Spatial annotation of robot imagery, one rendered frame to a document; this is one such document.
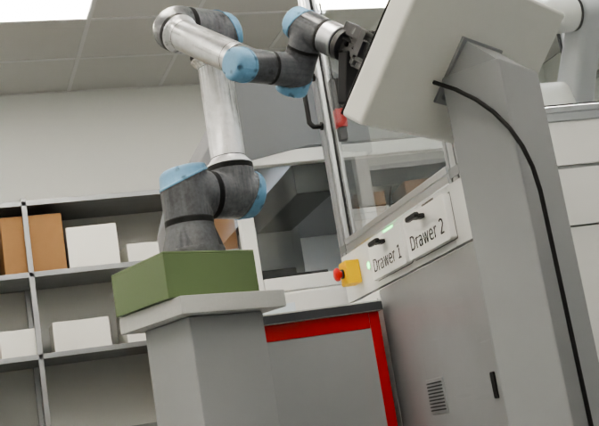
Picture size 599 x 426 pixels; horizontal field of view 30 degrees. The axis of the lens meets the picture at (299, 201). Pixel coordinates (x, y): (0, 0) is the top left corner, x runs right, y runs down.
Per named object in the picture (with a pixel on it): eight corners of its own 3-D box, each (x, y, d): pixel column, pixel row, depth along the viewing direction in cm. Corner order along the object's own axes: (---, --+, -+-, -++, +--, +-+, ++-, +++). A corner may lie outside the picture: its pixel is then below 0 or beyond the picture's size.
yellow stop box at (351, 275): (346, 283, 331) (342, 260, 333) (340, 288, 338) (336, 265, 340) (363, 282, 333) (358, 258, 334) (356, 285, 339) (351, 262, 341)
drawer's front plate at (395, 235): (406, 263, 290) (398, 221, 293) (373, 281, 318) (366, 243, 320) (413, 262, 291) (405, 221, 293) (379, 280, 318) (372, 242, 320)
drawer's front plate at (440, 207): (450, 238, 261) (442, 192, 263) (409, 261, 288) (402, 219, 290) (457, 237, 261) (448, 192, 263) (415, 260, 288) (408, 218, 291)
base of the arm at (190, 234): (180, 255, 250) (175, 212, 252) (151, 270, 262) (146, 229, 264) (238, 252, 259) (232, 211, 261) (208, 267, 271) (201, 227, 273)
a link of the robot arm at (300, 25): (298, 39, 256) (307, 4, 253) (332, 56, 250) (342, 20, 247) (274, 38, 250) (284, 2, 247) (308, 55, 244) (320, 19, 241)
